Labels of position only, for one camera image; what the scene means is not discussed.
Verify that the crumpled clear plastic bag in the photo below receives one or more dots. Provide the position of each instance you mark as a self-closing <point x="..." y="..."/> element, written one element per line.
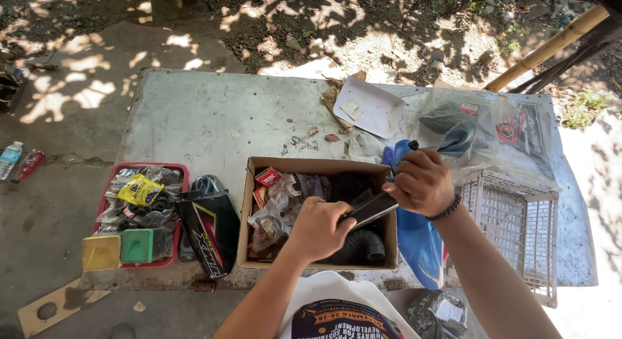
<point x="284" y="190"/>

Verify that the person's right fingers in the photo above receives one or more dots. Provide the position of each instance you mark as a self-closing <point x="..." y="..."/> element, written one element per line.
<point x="399" y="176"/>

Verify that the small red and white box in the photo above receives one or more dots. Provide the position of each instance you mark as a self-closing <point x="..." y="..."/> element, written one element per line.
<point x="260" y="196"/>

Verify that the person's left hand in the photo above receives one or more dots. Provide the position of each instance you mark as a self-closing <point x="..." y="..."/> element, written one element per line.
<point x="316" y="232"/>

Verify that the white plastic crate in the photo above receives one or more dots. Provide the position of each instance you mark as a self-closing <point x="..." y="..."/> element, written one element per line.
<point x="515" y="227"/>

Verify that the yellow square box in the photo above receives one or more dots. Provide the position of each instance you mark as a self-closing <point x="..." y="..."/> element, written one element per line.
<point x="101" y="253"/>

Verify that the dark glossy motorcycle cover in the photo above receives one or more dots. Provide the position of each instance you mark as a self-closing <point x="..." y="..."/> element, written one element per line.
<point x="208" y="183"/>

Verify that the clear bags of black rubber parts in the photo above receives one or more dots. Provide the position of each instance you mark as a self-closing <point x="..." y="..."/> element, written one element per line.
<point x="146" y="215"/>

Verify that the large clear bag of black parts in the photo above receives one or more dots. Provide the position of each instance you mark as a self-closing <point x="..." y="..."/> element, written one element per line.
<point x="505" y="135"/>

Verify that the brown cardboard box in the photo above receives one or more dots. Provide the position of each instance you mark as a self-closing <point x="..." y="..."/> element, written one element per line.
<point x="245" y="222"/>

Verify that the white card sheet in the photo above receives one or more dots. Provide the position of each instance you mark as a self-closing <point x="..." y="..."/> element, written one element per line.
<point x="372" y="108"/>

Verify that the blue motorcycle fender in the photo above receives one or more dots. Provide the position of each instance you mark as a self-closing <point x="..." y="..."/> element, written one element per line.
<point x="420" y="246"/>

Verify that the dark plastic bag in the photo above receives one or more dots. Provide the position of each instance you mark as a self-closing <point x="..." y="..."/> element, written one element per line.
<point x="313" y="185"/>

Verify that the red plastic tray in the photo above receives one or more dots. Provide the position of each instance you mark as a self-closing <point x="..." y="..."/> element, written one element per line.
<point x="182" y="171"/>

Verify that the yellow packet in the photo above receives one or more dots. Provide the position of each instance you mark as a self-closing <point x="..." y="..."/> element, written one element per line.
<point x="139" y="190"/>

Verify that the chrome and black metal part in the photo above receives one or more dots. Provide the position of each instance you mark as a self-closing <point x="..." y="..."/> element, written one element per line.
<point x="370" y="210"/>

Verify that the cardboard piece with hole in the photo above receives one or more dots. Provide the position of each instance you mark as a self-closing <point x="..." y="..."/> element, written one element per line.
<point x="73" y="300"/>

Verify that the person's right hand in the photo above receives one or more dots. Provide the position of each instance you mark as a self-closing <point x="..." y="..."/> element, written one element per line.
<point x="425" y="183"/>

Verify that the clear bag of metal parts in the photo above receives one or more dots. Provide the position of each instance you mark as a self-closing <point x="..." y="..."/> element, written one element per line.
<point x="265" y="227"/>

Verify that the torn brown paper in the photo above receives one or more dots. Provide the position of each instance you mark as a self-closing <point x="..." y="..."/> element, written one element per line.
<point x="330" y="98"/>

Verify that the red bottle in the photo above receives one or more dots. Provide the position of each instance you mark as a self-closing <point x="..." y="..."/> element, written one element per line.
<point x="29" y="164"/>

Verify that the black striped motorcycle side cover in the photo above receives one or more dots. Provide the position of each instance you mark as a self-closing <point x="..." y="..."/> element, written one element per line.
<point x="211" y="237"/>

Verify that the clear water bottle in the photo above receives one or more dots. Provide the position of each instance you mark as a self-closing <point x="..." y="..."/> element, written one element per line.
<point x="9" y="159"/>

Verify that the bamboo pole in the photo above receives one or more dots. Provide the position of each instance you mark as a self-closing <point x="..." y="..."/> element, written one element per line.
<point x="549" y="47"/>

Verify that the black metal pipes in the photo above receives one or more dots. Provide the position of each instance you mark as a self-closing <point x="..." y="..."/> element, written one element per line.
<point x="573" y="59"/>

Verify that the green square box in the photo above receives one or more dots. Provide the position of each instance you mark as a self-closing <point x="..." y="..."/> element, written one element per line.
<point x="137" y="245"/>

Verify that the empty clear plastic wrapper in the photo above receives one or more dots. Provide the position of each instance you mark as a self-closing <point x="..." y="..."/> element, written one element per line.
<point x="364" y="147"/>

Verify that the person's white printed shirt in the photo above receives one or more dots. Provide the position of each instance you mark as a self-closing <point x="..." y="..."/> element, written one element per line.
<point x="340" y="310"/>

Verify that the grey engine part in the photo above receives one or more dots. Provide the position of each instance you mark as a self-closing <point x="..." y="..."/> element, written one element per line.
<point x="10" y="84"/>

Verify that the black plastic bag with label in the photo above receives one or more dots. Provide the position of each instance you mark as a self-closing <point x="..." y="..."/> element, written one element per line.
<point x="435" y="312"/>

